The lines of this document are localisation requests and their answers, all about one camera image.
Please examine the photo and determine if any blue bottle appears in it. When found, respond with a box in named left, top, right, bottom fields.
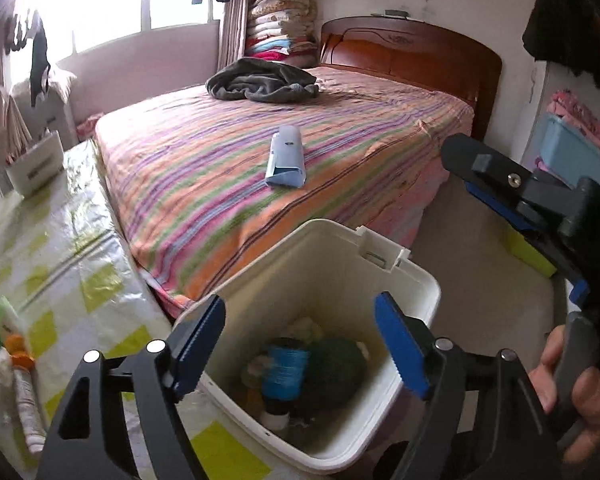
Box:
left=260, top=337, right=309, bottom=434

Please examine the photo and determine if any white pill bottle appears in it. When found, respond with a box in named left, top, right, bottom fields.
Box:
left=12, top=366, right=46, bottom=457

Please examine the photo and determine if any orange peel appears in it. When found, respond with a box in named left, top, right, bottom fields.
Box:
left=4, top=334, right=35, bottom=372

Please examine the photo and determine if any green broccoli plush toy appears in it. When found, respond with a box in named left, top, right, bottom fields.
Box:
left=301, top=337, right=367, bottom=412

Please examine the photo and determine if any white tissue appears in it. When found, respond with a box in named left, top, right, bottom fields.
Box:
left=0, top=348, right=15, bottom=411

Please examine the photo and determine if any cream plastic trash bin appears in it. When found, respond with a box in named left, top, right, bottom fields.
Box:
left=199, top=219, right=441, bottom=474

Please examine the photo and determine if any person right hand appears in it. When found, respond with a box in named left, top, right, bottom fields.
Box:
left=529, top=325, right=600, bottom=468

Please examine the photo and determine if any blue plastic storage box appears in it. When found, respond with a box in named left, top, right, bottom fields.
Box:
left=522, top=113, right=600, bottom=188

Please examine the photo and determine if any checkered plastic tablecloth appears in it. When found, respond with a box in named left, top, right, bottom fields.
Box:
left=0, top=142, right=275, bottom=479

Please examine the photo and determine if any bed with striped sheet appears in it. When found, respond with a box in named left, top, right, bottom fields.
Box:
left=95, top=66, right=474, bottom=316

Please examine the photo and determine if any wooden headboard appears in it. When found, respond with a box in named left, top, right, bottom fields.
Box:
left=320, top=16, right=503, bottom=141

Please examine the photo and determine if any white storage basket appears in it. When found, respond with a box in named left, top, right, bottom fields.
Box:
left=6, top=130, right=64, bottom=197

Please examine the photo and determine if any light blue folded case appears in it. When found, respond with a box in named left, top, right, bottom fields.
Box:
left=264, top=125, right=306, bottom=188

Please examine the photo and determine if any white air cooler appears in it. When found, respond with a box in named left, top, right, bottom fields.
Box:
left=12, top=66, right=79, bottom=151

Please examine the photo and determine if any dark grey blanket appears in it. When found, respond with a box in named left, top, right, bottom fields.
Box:
left=206, top=58, right=320, bottom=104

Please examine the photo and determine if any black hanging garment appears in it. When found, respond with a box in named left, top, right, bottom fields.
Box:
left=29, top=21, right=50, bottom=107

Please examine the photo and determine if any right pink curtain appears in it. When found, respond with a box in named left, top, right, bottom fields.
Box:
left=216, top=0, right=249, bottom=70

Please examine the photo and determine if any stack of folded quilts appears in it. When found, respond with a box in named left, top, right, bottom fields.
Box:
left=245, top=0, right=318, bottom=68

